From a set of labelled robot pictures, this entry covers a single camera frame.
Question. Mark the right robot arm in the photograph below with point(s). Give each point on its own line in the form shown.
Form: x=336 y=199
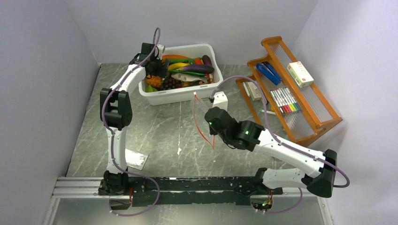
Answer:
x=313 y=170

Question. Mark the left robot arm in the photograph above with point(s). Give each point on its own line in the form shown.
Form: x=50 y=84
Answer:
x=116 y=114

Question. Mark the coloured marker set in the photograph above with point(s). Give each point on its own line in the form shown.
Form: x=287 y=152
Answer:
x=285 y=100

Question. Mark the toy purple eggplant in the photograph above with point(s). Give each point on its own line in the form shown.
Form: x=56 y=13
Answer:
x=197 y=68

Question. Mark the flat clear packet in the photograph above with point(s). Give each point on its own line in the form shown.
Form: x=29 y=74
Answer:
x=135 y=159

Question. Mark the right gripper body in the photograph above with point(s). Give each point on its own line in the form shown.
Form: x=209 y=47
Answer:
x=212 y=131

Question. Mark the toy yellow banana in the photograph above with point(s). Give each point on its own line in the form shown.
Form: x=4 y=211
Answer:
x=176 y=66

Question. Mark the blue stapler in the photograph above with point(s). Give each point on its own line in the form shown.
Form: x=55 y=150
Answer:
x=268 y=71

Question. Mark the toy green chili pepper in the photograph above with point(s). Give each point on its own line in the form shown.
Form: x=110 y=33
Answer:
x=191 y=61

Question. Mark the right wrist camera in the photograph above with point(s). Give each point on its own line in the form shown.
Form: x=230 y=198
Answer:
x=220 y=100

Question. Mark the toy pineapple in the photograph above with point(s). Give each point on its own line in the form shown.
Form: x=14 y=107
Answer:
x=154 y=81

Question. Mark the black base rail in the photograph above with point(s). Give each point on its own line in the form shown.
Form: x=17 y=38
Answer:
x=189 y=190

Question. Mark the small white box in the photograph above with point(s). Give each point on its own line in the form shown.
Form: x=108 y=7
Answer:
x=253 y=91

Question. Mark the clear zip top bag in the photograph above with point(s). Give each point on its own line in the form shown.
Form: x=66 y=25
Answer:
x=199 y=109

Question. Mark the white marker pen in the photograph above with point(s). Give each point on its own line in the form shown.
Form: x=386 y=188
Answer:
x=268 y=112

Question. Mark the white plastic bin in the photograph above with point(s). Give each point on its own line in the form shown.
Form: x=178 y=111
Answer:
x=185 y=93

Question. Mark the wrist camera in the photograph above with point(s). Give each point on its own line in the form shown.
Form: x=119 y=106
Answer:
x=220 y=100
x=159 y=50

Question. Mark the wooden shelf rack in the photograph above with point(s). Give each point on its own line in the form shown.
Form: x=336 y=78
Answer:
x=316 y=115

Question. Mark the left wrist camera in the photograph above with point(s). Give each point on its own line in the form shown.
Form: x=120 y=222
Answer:
x=159 y=50

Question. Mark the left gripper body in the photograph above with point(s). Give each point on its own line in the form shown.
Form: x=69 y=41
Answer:
x=157 y=64

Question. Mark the toy orange papaya slice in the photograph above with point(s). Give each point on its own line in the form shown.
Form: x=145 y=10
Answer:
x=173 y=57

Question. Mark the toy green lime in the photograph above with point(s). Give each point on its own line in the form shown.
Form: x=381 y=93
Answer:
x=150 y=88

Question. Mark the toy grey fish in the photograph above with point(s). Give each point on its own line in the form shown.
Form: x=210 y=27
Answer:
x=188 y=78

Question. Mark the toy dark grapes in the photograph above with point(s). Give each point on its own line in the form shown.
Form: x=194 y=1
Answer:
x=170 y=84

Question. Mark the white red box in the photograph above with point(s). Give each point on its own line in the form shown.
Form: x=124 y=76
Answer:
x=299 y=74

